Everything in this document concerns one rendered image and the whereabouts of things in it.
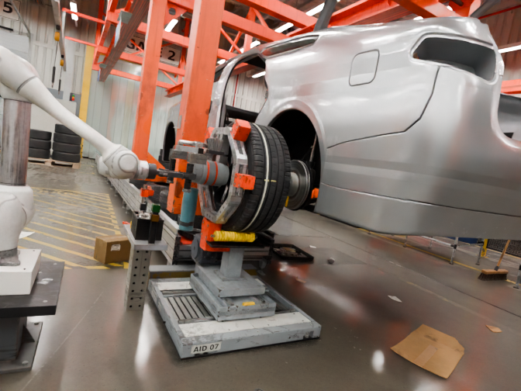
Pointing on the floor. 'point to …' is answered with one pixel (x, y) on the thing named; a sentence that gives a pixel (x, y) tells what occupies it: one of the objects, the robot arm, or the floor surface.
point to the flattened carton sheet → (431, 351)
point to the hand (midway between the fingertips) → (188, 175)
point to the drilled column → (136, 279)
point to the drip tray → (291, 250)
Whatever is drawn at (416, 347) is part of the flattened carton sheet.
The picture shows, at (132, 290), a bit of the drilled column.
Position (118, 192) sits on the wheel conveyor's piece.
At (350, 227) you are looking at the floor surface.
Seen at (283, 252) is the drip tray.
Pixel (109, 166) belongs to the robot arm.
